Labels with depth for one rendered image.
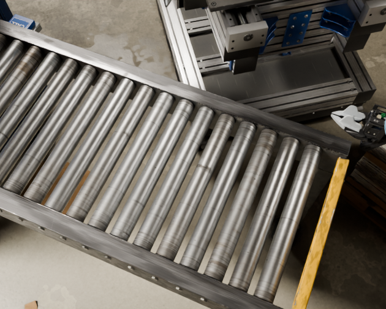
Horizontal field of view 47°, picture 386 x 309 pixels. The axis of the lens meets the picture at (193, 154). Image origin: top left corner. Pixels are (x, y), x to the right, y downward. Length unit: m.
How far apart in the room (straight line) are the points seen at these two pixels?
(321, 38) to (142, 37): 1.06
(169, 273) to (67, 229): 0.28
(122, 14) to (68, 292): 1.54
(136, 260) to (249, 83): 1.20
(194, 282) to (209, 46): 1.38
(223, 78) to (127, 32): 0.72
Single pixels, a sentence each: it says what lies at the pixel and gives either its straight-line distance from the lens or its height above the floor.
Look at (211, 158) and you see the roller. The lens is 1.21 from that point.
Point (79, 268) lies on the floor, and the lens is 1.98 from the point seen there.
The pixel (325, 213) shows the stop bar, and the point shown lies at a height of 0.82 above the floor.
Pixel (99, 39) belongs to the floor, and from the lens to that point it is 2.57.
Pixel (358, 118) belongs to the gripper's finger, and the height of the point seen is 0.78.
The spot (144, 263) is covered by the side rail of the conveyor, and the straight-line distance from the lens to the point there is 1.11.
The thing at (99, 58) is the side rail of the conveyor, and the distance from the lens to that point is 1.43.
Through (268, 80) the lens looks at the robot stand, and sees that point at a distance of 2.11.
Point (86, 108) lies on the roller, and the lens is 1.33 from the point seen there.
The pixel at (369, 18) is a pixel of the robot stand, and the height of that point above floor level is 0.72.
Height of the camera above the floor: 1.88
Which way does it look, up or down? 63 degrees down
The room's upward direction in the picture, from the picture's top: straight up
